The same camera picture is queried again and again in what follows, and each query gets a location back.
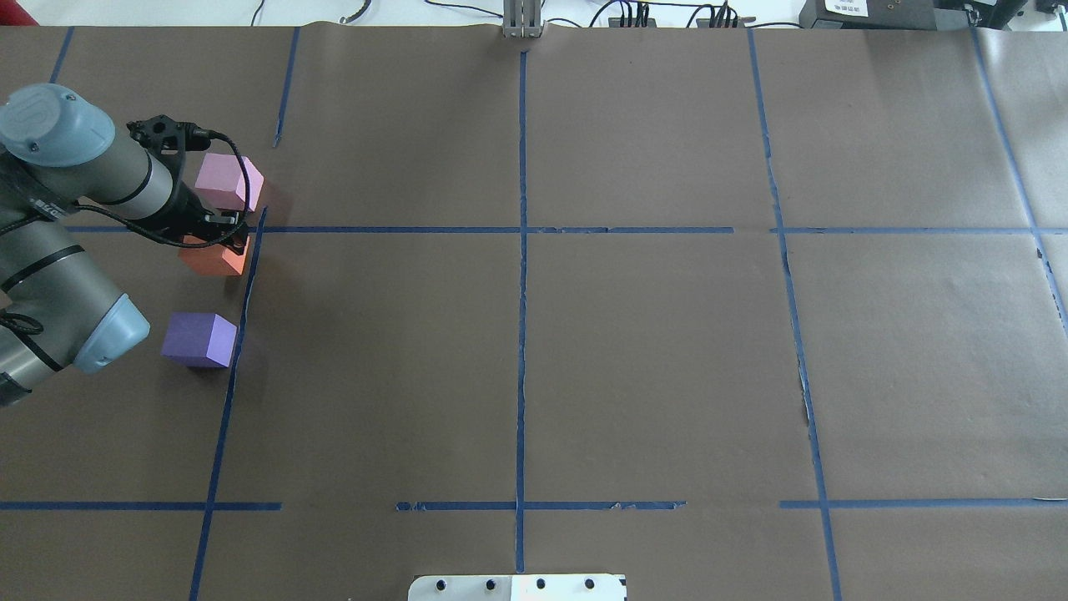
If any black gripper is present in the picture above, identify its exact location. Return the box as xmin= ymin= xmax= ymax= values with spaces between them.
xmin=164 ymin=185 xmax=249 ymax=250

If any orange foam block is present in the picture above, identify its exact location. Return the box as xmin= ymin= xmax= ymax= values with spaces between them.
xmin=177 ymin=246 xmax=245 ymax=276

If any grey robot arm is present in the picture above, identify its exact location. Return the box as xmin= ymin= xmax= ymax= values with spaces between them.
xmin=1 ymin=83 xmax=250 ymax=407

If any pink foam block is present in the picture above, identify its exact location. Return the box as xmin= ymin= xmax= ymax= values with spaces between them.
xmin=194 ymin=153 xmax=264 ymax=212

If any purple foam block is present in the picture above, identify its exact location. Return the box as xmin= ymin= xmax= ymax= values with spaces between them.
xmin=160 ymin=312 xmax=238 ymax=369

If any black power strip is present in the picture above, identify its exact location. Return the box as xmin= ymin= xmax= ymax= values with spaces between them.
xmin=598 ymin=5 xmax=758 ymax=29

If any brown paper table cover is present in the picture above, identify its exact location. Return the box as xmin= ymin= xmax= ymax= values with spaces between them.
xmin=3 ymin=23 xmax=1067 ymax=600

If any black electronics box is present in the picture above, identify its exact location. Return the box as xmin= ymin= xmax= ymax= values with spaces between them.
xmin=798 ymin=1 xmax=991 ymax=31

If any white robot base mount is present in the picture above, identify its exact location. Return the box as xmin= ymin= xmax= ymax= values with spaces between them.
xmin=407 ymin=572 xmax=628 ymax=600

